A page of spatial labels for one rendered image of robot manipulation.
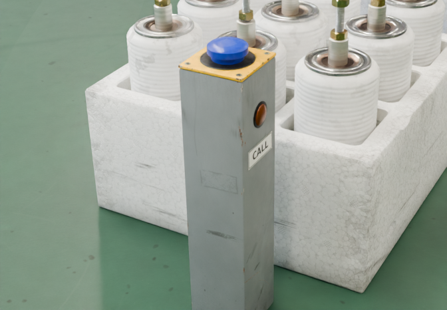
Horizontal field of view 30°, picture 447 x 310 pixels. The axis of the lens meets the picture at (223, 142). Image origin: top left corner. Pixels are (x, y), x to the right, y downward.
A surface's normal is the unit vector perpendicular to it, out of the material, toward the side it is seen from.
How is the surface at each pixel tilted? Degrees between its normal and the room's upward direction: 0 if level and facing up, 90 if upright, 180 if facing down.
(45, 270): 0
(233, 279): 90
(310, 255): 90
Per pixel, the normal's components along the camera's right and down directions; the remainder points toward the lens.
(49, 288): -0.02, -0.87
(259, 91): 0.86, 0.23
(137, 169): -0.50, 0.43
